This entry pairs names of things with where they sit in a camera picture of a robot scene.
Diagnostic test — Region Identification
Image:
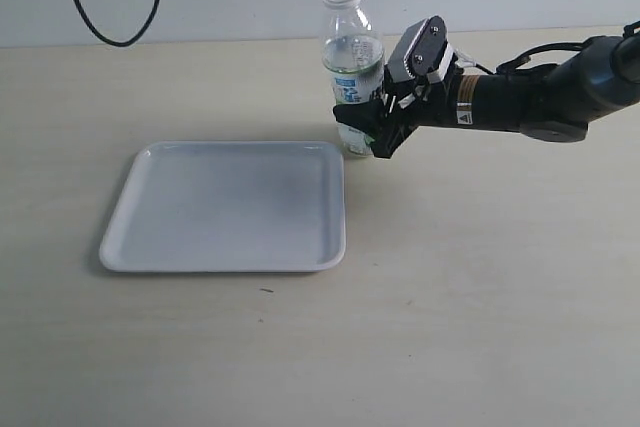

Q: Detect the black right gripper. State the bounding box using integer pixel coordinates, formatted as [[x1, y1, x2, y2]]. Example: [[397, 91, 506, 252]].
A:
[[332, 64, 458, 159]]

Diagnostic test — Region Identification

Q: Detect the white square plastic tray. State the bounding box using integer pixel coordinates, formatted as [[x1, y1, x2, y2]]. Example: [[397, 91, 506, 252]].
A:
[[99, 141, 346, 274]]

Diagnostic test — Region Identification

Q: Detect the clear plastic drink bottle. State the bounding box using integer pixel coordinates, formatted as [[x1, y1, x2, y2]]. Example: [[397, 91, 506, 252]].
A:
[[319, 0, 386, 159]]

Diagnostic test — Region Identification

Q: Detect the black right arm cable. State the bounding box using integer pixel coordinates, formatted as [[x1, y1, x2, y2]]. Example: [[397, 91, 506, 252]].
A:
[[452, 19, 640, 73]]

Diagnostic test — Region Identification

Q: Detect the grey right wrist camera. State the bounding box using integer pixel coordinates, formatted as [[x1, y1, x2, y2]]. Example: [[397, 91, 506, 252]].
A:
[[386, 16, 455, 84]]

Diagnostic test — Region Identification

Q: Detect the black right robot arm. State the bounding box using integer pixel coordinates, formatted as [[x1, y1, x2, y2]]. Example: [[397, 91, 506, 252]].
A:
[[333, 34, 639, 158]]

